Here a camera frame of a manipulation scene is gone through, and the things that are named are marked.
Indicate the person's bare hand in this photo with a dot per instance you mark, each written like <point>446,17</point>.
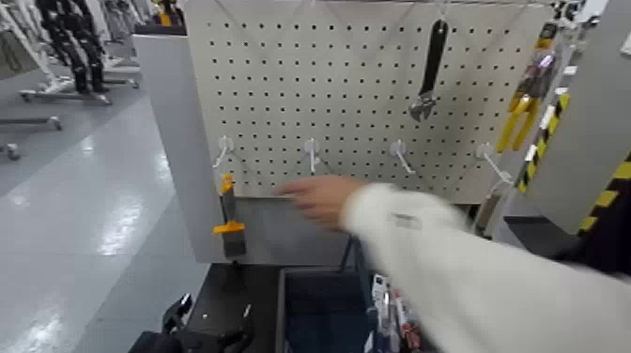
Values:
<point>320,199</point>

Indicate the white robot stand frame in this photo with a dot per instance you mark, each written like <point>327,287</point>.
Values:
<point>10,15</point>

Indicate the white-sleeved forearm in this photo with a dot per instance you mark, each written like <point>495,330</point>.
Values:
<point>468,276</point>

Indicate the grey metal base panel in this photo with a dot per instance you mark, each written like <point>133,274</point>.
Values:
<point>286,236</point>

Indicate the grey stand caster foot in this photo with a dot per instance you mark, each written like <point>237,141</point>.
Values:
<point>11,152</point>

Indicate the grey floor stand bar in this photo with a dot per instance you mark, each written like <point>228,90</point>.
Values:
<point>29,121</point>

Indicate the white pegboard hook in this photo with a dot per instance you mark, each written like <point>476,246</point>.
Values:
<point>311,147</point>
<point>484,150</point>
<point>225,144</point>
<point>398,148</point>

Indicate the dark plastic crate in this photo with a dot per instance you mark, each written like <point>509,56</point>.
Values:
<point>320,310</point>

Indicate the grey wheeled stand base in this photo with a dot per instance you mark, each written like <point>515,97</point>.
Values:
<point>64,96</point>

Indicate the beige perforated pegboard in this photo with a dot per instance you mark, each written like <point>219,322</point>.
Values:
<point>345,89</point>

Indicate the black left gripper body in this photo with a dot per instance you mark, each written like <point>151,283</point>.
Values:
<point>167,342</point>

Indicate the grey side partition panel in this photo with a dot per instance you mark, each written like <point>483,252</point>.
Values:
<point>172,123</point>

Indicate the orange black scraper tool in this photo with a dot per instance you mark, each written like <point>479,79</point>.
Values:
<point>229,227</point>

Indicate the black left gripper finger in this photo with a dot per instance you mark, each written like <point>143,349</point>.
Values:
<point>241,335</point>
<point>177,313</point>

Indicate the yellow and black machine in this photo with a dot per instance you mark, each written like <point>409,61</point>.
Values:
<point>165,19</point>

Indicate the white tool package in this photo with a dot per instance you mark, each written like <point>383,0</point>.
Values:
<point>379,296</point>

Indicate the black humanoid robot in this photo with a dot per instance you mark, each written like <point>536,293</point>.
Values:
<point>74,49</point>

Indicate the black adjustable wrench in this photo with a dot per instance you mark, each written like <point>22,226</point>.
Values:
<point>434,54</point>

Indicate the green metal stand frame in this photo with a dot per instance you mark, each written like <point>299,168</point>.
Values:
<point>359,261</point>

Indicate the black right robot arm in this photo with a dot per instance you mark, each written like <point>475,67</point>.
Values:
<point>609,251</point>

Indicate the white humanoid robot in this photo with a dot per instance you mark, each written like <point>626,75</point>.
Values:
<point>118,22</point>

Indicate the grey panel with hazard stripes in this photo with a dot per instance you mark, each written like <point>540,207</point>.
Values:
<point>586,123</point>

